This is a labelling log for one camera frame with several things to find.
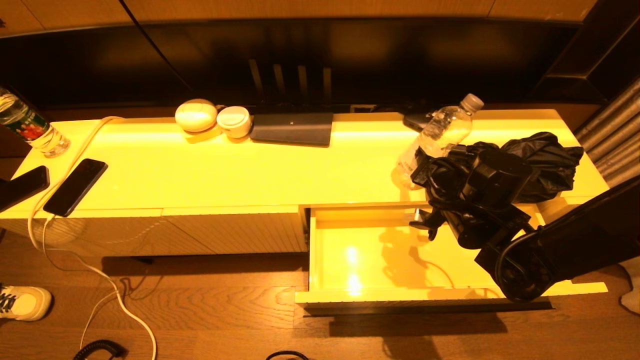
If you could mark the beige wooden cabinet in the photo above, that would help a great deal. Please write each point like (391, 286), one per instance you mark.
(250, 175)

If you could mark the black smartphone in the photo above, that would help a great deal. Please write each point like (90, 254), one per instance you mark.
(75, 186)

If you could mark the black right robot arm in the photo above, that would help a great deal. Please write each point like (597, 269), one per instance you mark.
(550, 250)

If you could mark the white round lidded cup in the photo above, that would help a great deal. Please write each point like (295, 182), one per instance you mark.
(234, 120)

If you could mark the clear bottle with white cap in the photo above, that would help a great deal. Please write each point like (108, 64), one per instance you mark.
(445, 130)

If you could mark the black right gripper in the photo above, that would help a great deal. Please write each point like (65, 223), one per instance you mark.
(435, 175)

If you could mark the dark wooden shelf unit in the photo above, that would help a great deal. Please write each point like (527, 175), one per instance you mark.
(600, 50)

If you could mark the small black labelled device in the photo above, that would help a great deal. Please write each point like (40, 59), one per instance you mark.
(415, 121)

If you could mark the clear bottle with colourful label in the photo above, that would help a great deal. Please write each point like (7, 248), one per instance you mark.
(35, 131)

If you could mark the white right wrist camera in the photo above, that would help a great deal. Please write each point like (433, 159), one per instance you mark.
(422, 220)

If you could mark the black umbrella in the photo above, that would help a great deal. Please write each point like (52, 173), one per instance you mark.
(550, 160)

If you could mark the dark flat phone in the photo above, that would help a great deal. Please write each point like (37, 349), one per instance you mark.
(22, 186)

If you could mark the dark grey flat box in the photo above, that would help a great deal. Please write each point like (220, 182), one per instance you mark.
(292, 128)

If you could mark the cream white drawer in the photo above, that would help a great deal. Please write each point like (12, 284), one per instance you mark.
(340, 270)

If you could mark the white oval case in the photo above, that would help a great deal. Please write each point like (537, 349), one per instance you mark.
(196, 116)

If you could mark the black television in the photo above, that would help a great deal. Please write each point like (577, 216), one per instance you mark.
(400, 55)

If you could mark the white sneaker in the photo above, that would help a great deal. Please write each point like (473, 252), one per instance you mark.
(25, 302)

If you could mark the grey curtain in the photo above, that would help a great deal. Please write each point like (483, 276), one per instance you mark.
(612, 125)

